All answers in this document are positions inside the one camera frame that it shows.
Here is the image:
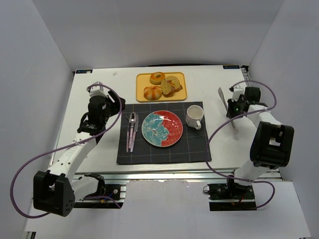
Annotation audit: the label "metal serving tongs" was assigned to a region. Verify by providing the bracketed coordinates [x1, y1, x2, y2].
[218, 87, 238, 135]

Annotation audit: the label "striped round bun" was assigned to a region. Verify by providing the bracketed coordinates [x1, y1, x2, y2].
[144, 86, 162, 101]

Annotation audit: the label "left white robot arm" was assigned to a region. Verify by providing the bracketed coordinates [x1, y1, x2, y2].
[33, 90, 126, 217]

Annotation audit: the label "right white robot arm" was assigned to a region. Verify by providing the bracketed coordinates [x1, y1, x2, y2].
[226, 87, 294, 186]

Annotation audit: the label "speckled bread slice front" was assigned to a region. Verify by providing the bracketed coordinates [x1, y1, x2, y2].
[160, 80, 172, 95]

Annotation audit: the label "speckled bread slice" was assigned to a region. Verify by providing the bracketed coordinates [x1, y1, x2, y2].
[160, 80, 172, 95]
[166, 76, 182, 93]

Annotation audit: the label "speckled bread slice back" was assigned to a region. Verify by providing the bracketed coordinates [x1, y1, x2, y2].
[166, 76, 182, 93]

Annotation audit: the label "yellow plastic tray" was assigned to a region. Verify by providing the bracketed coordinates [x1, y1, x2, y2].
[136, 72, 187, 103]

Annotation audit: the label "right blue corner label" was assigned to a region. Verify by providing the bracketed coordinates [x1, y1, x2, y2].
[222, 65, 241, 69]

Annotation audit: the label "blue corner label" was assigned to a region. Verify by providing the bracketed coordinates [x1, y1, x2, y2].
[222, 65, 241, 69]
[75, 69, 93, 74]

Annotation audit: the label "white ceramic mug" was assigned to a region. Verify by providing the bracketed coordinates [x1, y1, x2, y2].
[185, 105, 204, 130]

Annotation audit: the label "left blue corner label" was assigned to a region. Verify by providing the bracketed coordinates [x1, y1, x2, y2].
[75, 69, 93, 74]

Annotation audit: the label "red and teal plate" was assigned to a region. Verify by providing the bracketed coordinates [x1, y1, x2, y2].
[141, 111, 183, 147]

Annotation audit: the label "dark checked placemat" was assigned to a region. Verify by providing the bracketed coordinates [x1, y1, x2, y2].
[117, 102, 211, 165]

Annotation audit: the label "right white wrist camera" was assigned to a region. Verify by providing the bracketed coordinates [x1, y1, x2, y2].
[229, 87, 245, 102]

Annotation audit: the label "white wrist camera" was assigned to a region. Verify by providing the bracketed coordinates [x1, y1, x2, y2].
[229, 87, 245, 102]
[87, 81, 108, 98]

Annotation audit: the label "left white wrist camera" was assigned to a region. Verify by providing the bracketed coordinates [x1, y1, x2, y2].
[87, 81, 108, 98]

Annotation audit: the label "pink handled spoon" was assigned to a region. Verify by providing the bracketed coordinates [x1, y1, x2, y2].
[129, 112, 135, 151]

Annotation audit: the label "pink handled knife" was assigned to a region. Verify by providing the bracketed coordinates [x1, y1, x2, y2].
[130, 113, 139, 152]

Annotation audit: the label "pink handled fork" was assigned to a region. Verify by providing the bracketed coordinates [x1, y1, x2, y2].
[126, 113, 134, 153]

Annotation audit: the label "ring donut bread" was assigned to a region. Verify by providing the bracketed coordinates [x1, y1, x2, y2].
[150, 72, 165, 85]

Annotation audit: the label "aluminium table frame rail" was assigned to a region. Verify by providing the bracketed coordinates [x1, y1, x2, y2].
[74, 166, 282, 180]

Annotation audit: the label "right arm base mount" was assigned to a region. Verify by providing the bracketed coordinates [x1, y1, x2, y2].
[202, 184, 257, 212]

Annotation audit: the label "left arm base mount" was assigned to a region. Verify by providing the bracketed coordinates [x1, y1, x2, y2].
[71, 173, 124, 209]

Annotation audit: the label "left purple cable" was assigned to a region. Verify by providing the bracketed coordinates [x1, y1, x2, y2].
[11, 84, 123, 219]

